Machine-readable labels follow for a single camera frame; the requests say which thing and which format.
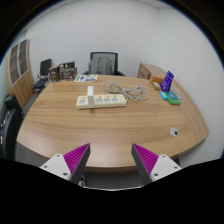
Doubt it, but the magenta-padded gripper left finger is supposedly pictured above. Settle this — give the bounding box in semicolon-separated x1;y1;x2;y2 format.
39;143;92;185

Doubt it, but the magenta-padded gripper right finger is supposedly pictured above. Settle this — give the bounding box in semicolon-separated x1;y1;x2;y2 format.
131;143;183;186

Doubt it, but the white charger block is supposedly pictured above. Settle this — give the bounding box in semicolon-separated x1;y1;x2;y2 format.
87;85;95;108

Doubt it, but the black leather armchair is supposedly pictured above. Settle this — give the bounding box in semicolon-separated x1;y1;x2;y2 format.
0;93;24;160

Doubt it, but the green box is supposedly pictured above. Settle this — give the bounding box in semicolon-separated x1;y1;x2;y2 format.
166;92;182;106

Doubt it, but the small blue box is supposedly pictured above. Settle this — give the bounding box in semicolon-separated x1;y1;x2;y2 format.
158;91;170;101

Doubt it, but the clear plastic bag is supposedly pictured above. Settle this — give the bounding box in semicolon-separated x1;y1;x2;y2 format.
170;85;184;100

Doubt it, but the small tan box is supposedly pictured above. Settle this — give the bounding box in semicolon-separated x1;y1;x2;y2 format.
151;81;162;91

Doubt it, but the cream power strip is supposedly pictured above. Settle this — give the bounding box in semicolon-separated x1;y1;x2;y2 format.
75;93;128;110

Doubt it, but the purple upright package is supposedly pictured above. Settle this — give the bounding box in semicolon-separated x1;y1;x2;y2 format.
160;70;175;93

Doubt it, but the orange box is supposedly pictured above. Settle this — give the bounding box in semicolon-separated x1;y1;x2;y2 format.
149;76;165;85

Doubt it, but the wooden glass-door cabinet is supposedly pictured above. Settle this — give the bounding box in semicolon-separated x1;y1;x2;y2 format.
4;38;35;109

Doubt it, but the green and purple leaflet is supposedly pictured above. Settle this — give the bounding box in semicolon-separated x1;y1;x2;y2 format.
73;74;99;83

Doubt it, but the small dark cardboard box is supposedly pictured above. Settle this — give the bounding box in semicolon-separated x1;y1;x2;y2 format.
48;65;61;83

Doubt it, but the low wooden side cabinet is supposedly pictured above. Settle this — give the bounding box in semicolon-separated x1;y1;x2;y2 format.
136;62;168;81

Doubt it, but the small black chair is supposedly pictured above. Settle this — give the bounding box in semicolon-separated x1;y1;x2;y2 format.
32;58;53;94

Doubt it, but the grey backpack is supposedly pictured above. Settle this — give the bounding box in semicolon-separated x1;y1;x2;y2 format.
88;55;115;76

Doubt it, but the black mesh office chair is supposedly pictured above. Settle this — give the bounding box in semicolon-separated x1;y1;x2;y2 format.
82;51;126;77

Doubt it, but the round table cable grommet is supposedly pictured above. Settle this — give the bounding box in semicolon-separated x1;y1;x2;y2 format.
169;126;180;138

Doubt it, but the grey coiled power cable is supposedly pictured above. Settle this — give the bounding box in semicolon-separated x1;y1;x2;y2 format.
102;81;150;102

